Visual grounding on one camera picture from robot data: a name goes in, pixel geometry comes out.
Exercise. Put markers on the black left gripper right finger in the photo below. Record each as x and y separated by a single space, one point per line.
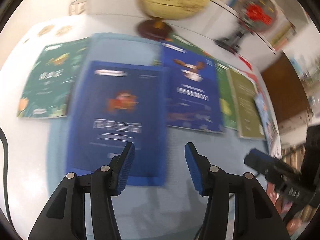
255 215

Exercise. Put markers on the olive green book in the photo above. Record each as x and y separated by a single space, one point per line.
248 119

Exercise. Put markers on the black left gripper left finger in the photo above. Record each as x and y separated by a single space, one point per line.
63 216

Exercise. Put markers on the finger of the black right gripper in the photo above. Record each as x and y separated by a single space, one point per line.
260 160

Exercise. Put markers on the blue bird cover book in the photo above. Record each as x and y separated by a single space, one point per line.
192 89

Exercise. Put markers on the person's right hand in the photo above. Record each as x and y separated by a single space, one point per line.
294 224

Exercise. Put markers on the dark blue fairy tale book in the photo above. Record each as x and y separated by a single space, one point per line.
115 104

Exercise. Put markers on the brown wooden cabinet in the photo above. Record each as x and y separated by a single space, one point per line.
285 89

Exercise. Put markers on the yellow globe on wooden base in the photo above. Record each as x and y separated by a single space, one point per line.
158 11

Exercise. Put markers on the colourful cartoon cover book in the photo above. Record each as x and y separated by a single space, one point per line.
269 127

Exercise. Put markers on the dark green plant cover book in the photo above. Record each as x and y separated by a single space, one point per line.
49 85

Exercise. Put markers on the green flower cover book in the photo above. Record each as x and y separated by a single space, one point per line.
226 96

